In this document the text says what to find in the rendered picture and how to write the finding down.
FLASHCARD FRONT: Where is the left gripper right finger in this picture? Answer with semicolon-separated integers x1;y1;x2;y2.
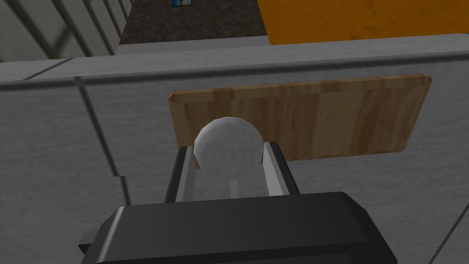
262;141;301;197

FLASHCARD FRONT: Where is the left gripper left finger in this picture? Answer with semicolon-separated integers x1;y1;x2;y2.
164;146;196;204

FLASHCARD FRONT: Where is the white round knob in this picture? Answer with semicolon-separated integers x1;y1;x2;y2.
193;116;265;199

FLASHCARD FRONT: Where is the wooden board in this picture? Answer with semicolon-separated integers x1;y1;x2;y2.
168;74;433;170

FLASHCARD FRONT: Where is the grey cupboard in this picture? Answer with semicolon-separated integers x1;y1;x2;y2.
0;33;469;264

